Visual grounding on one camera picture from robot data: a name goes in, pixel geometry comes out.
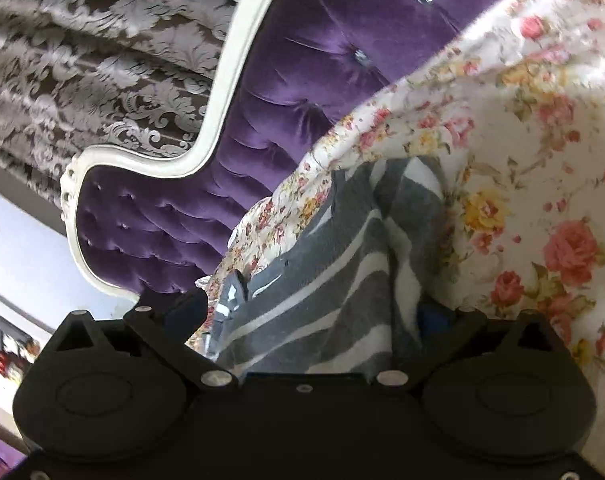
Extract grey white striped garment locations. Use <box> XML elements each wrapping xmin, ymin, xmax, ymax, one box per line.
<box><xmin>207</xmin><ymin>156</ymin><xmax>446</xmax><ymax>377</ymax></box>

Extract floral bed sheet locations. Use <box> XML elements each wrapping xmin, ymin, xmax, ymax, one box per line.
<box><xmin>202</xmin><ymin>0</ymin><xmax>605</xmax><ymax>474</ymax></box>

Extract grey damask curtain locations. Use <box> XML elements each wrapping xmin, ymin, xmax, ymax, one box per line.
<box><xmin>0</xmin><ymin>0</ymin><xmax>238</xmax><ymax>203</ymax></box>

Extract purple tufted sofa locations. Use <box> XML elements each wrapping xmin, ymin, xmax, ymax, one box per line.
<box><xmin>62</xmin><ymin>0</ymin><xmax>498</xmax><ymax>299</ymax></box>

